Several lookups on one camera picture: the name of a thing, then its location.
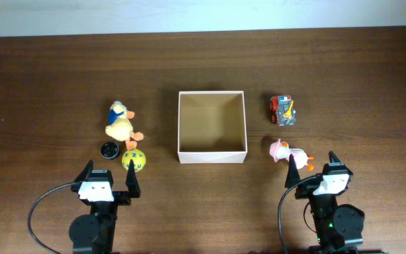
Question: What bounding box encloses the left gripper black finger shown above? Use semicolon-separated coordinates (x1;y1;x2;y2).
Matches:
74;159;94;183
125;160;141;193

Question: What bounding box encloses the black round cap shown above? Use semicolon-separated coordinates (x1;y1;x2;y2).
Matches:
100;142;120;160

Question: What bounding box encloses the yellow plush duck blue scarf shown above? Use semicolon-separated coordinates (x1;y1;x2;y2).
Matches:
105;101;144;150

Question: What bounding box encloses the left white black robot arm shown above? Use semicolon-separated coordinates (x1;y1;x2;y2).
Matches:
69;160;141;254

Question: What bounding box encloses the yellow ball with letters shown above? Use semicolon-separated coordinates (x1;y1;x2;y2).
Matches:
122;149;146;172

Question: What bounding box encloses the white duck toy pink hat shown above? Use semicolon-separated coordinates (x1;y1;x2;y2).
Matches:
269;139;314;171

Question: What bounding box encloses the red grey toy truck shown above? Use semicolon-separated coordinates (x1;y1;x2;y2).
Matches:
269;95;297;126

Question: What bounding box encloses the pink cardboard box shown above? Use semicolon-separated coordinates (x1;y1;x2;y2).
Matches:
177;91;248;164

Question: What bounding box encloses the right black cable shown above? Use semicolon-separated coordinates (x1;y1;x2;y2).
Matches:
277;175;322;254

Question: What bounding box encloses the black cable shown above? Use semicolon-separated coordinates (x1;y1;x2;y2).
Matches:
27;182;75;254
277;175;322;254

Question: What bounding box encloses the left black cable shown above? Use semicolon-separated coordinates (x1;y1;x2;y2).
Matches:
27;182;75;254

